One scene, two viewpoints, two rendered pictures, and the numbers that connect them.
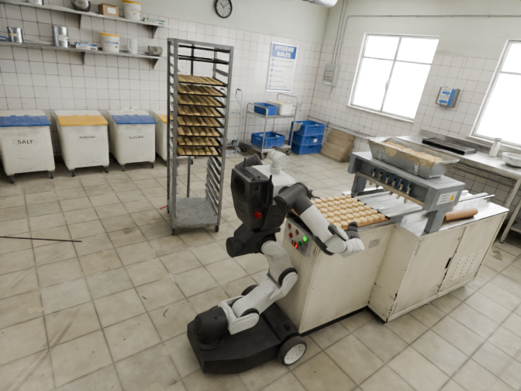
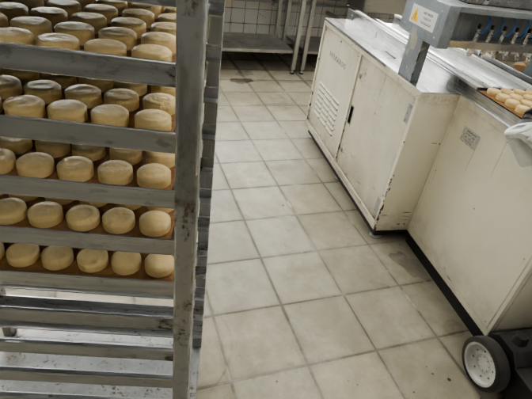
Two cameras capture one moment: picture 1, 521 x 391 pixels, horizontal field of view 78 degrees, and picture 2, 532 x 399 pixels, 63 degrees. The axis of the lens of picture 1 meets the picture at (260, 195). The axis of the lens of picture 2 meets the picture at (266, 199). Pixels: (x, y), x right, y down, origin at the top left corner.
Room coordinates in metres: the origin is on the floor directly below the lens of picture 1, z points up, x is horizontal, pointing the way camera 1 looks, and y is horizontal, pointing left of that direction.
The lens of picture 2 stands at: (2.48, 1.24, 1.41)
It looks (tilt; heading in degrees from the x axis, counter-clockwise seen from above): 34 degrees down; 286
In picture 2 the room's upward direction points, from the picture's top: 9 degrees clockwise
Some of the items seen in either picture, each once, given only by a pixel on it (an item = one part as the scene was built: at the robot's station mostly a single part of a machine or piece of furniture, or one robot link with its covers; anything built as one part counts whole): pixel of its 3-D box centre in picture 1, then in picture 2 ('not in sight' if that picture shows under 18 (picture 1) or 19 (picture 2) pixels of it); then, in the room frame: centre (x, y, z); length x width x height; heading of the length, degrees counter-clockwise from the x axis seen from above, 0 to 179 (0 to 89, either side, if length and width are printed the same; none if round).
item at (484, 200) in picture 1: (452, 208); (456, 47); (2.32, -1.50, 0.88); 1.28 x 0.01 x 0.07; 124
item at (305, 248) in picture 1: (298, 237); not in sight; (1.75, -0.27, 0.77); 0.24 x 0.04 x 0.14; 34
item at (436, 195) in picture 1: (397, 188); (486, 45); (2.23, -0.99, 1.01); 0.72 x 0.33 x 0.34; 34
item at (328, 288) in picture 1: (329, 265); (504, 213); (1.95, -0.57, 0.45); 0.70 x 0.34 x 0.90; 124
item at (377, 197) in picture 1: (385, 195); (435, 65); (2.41, -1.01, 0.87); 2.01 x 0.03 x 0.07; 124
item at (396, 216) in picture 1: (417, 211); (485, 68); (2.17, -1.17, 0.87); 2.01 x 0.03 x 0.07; 124
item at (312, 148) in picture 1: (304, 147); not in sight; (6.62, -0.78, 0.10); 0.60 x 0.40 x 0.20; 127
